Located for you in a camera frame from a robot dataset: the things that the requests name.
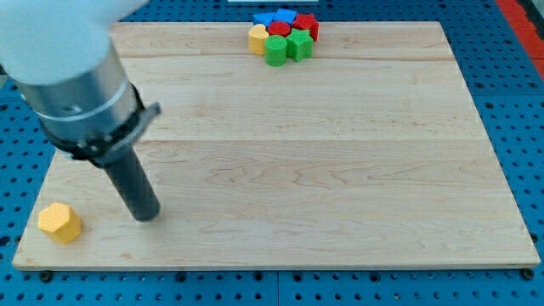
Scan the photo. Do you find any blue cube block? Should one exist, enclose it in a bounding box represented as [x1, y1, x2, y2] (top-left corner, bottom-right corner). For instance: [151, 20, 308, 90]
[273, 8, 298, 25]

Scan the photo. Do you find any yellow hexagon block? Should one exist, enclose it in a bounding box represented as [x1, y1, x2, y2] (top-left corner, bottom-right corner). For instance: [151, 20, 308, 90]
[38, 202, 82, 244]

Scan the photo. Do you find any green cylinder block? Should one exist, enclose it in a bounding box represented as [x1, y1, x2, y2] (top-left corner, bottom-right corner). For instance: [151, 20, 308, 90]
[264, 35, 287, 67]

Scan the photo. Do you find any red mat strip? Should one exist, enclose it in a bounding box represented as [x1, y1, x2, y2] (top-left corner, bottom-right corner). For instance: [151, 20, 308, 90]
[496, 0, 543, 77]

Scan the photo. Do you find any green star block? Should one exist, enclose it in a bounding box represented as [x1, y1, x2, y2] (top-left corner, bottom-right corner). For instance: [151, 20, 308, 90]
[286, 28, 314, 62]

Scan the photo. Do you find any blue triangle block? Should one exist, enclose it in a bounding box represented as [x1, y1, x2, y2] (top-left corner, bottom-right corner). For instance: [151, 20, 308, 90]
[252, 12, 275, 27]

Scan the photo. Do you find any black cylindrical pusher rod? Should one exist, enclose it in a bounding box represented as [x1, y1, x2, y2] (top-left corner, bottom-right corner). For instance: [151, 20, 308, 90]
[104, 146, 160, 222]

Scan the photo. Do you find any light wooden board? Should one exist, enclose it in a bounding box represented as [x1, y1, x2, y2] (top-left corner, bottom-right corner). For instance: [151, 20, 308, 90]
[13, 21, 541, 271]

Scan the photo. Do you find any yellow heart block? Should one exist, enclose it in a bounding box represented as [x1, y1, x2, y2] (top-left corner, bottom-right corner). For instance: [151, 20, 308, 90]
[247, 24, 269, 55]

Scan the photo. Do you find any red cylinder block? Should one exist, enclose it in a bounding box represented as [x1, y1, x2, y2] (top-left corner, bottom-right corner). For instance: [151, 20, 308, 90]
[267, 21, 292, 37]

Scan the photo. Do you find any red star block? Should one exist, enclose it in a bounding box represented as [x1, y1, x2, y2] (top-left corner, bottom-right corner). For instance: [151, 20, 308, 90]
[292, 14, 320, 42]

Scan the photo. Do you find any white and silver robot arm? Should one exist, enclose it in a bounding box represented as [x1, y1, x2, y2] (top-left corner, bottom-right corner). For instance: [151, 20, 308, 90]
[1, 0, 161, 167]

